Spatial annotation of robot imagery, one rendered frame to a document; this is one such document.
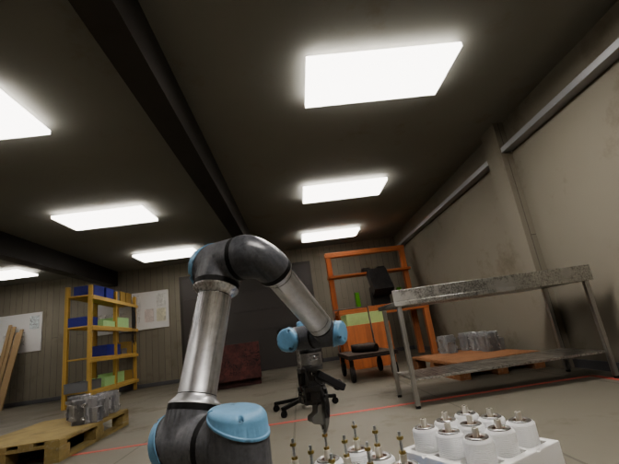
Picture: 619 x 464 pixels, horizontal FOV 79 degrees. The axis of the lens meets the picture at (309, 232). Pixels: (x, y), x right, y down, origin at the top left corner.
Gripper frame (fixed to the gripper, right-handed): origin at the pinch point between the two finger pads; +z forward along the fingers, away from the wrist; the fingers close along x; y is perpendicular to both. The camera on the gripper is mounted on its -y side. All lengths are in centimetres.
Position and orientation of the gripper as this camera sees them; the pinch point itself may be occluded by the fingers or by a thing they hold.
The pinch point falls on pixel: (326, 427)
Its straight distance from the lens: 140.6
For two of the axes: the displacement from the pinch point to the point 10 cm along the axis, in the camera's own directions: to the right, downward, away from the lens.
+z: 1.4, 9.6, -2.6
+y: -9.3, 0.3, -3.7
